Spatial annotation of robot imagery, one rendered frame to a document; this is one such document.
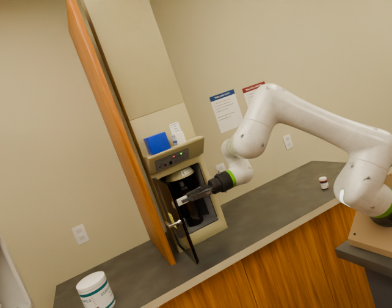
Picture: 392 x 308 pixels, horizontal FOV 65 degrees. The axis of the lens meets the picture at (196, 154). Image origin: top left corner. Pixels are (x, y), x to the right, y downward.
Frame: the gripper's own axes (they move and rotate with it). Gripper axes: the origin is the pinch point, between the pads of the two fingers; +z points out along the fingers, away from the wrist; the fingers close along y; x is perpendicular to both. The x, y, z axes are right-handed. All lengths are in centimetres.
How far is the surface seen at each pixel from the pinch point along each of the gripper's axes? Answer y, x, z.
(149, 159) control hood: -14.9, -21.8, 3.6
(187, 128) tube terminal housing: -26.2, -29.0, -24.2
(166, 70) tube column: -26, -62, -24
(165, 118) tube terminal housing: -26.2, -37.8, -14.1
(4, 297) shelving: -68, 28, 100
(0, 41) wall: -70, -109, 49
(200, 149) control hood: -20.6, -15.9, -25.5
